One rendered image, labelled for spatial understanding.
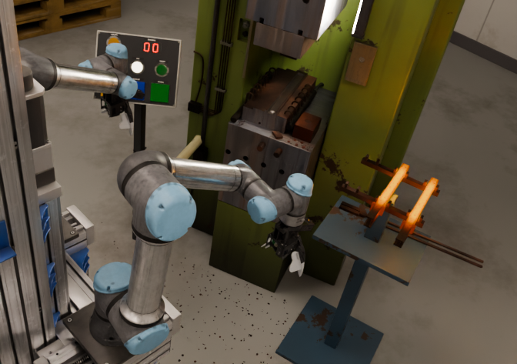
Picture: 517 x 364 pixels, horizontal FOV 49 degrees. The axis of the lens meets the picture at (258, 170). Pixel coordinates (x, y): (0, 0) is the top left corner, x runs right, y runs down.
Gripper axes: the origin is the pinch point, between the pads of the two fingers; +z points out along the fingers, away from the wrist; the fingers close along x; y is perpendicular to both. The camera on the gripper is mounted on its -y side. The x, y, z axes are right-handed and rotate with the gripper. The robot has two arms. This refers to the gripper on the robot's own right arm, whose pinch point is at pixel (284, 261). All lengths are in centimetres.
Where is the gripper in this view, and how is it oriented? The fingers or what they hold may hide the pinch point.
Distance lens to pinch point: 183.3
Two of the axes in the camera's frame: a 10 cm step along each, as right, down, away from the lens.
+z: -1.5, 7.7, 6.2
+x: 7.0, 5.2, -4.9
